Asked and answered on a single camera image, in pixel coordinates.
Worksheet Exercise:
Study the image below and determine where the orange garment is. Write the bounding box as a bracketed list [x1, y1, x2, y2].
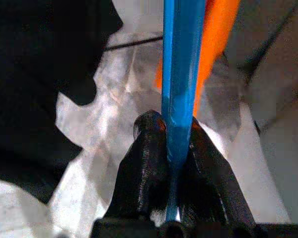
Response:
[154, 0, 242, 117]

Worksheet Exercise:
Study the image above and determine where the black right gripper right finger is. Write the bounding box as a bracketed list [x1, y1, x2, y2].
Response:
[179, 116, 257, 224]

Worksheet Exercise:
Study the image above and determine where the black hanging garment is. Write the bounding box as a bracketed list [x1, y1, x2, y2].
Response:
[0, 0, 124, 205]

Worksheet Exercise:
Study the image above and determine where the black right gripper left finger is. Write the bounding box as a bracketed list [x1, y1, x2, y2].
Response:
[105, 110, 170, 220]

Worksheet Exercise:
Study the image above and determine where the black metal drying rack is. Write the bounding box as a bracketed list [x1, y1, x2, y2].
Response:
[105, 36, 164, 50]

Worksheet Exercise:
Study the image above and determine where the blue plastic hanger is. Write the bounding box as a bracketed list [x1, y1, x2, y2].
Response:
[160, 0, 207, 224]

